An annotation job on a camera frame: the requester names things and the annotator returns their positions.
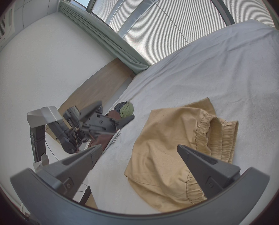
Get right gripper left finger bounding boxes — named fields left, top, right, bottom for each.
left=37, top=144, right=103, bottom=199

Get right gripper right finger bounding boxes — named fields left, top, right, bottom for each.
left=177, top=144, right=241, bottom=200

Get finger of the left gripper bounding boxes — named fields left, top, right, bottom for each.
left=117, top=115, right=135, bottom=127
left=79, top=100, right=103, bottom=122

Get tan shorts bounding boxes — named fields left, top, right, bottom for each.
left=124, top=97, right=239, bottom=213

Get bed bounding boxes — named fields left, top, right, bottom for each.
left=45, top=20, right=279, bottom=213

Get green garment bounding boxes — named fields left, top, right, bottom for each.
left=119, top=102, right=134, bottom=118

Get black garment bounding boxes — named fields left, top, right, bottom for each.
left=114, top=101, right=128, bottom=113

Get brown garment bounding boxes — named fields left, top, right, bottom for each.
left=89, top=110, right=125, bottom=152

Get white garment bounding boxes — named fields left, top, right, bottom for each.
left=102, top=129, right=122, bottom=153

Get grey-green curtain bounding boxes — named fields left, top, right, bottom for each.
left=59, top=0, right=152, bottom=74

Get window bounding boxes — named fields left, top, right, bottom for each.
left=70, top=0, right=279, bottom=66

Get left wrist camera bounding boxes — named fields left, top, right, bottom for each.
left=63, top=106, right=81, bottom=121

